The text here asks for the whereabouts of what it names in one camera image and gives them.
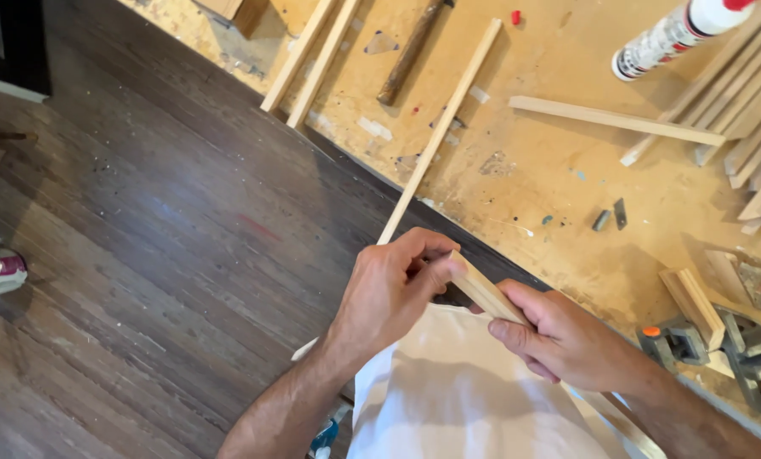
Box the person's left hand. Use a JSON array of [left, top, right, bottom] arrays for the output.
[[322, 227, 468, 372]]

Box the person's right hand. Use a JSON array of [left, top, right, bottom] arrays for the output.
[[487, 278, 642, 391]]

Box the mitred wooden strip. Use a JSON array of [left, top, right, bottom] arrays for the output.
[[447, 249, 668, 459]]

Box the long thin wooden strip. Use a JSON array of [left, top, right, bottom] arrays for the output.
[[291, 18, 504, 362]]

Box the blue plastic tool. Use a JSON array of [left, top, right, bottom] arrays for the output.
[[309, 407, 351, 459]]

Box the short wooden offcut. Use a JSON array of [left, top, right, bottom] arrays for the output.
[[704, 249, 755, 308]]

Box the grey metal corner clamp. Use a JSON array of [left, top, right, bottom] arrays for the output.
[[637, 306, 761, 419]]

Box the pale wooden slat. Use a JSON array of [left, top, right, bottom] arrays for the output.
[[509, 96, 727, 147], [260, 0, 337, 113], [286, 0, 362, 129]]

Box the pile of wooden strips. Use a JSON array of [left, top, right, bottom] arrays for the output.
[[620, 0, 761, 237]]

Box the wooden block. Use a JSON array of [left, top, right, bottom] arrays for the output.
[[192, 0, 270, 38]]

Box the white sealant cartridge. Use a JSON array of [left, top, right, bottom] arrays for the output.
[[611, 0, 758, 82]]

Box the dark cabinet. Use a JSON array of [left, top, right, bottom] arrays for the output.
[[0, 0, 53, 103]]

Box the clamped wooden frame piece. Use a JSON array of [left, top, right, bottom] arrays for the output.
[[659, 268, 727, 352]]

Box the hammer with wooden handle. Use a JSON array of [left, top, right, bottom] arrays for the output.
[[376, 0, 455, 107]]

